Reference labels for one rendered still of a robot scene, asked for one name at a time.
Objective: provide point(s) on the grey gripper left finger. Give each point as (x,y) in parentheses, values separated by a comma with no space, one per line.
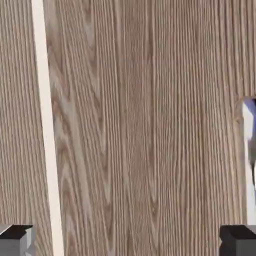
(14,242)

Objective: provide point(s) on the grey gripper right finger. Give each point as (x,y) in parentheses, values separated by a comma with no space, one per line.
(240,242)

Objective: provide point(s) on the light wood drawer front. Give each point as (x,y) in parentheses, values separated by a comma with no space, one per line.
(140,120)
(16,100)

